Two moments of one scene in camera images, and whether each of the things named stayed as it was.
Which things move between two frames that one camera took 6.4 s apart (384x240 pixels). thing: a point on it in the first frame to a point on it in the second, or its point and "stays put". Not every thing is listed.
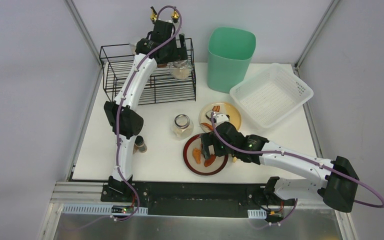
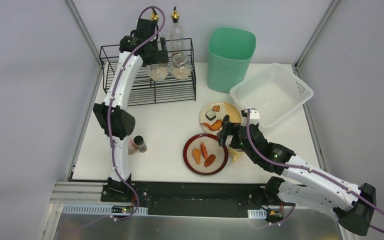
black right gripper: x=208 y=142 to x=227 y=133
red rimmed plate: x=217 y=166 stays put
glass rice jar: x=181 y=69 stays put
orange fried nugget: x=196 y=154 stays put
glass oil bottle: x=153 y=15 stays put
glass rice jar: x=183 y=126 to x=157 y=72
